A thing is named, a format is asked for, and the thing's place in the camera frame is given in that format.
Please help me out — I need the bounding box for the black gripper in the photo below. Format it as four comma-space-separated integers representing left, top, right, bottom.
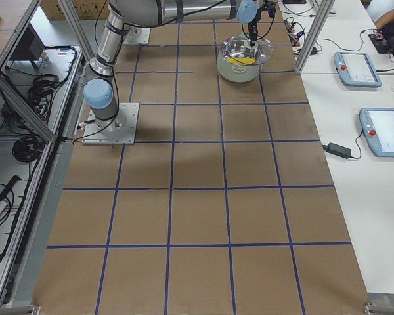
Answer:
244, 3, 261, 47
264, 0, 276, 18

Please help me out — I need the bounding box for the brown paper table cover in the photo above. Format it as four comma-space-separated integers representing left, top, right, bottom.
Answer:
33, 19, 368, 314

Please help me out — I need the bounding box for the aluminium frame post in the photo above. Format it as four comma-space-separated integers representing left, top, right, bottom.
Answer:
294, 0, 335, 74

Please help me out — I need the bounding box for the blue teach pendant far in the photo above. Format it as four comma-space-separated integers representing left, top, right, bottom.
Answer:
334, 52, 382, 88

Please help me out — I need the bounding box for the black power adapter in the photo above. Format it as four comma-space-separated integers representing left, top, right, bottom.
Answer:
322, 142, 351, 159

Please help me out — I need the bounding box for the glass pot lid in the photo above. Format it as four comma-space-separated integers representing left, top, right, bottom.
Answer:
219, 34, 274, 66

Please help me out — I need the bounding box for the sage green cooking pot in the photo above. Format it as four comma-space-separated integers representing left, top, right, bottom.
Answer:
217, 46, 261, 83

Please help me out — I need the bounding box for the black cable bundle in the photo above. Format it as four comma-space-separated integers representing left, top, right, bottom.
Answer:
26, 73, 63, 106

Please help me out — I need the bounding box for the blue teach pendant near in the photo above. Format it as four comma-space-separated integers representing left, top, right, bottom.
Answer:
359, 108, 394, 158

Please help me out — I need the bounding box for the yellow corn cob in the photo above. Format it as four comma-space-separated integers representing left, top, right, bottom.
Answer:
226, 56, 256, 66

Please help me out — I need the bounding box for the blue teach pendant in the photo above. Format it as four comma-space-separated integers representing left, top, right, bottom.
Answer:
334, 52, 382, 88
359, 108, 394, 158

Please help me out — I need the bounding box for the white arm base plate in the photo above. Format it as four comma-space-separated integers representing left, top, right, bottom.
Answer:
123, 26, 150, 46
81, 102, 140, 145

